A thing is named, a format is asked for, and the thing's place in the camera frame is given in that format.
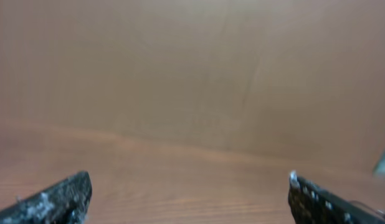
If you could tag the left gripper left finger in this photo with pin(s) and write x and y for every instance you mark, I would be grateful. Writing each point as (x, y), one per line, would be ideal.
(65, 202)

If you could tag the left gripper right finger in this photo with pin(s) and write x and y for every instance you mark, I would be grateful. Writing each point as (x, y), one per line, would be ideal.
(311, 204)

